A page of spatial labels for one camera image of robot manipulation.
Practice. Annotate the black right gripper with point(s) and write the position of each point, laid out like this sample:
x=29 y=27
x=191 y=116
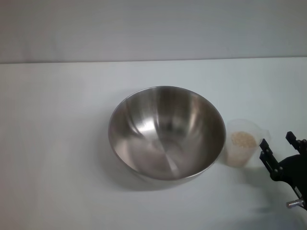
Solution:
x=296 y=172

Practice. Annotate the stainless steel mixing bowl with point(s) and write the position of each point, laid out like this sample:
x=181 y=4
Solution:
x=165 y=146

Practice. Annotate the uncooked white rice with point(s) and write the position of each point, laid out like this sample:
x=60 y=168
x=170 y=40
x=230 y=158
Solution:
x=242 y=141

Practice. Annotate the translucent plastic measuring cup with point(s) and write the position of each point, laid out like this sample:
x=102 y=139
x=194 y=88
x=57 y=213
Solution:
x=237 y=158

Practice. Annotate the silver knurled thumbscrew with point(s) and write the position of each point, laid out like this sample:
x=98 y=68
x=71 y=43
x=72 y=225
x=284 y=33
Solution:
x=293 y=204

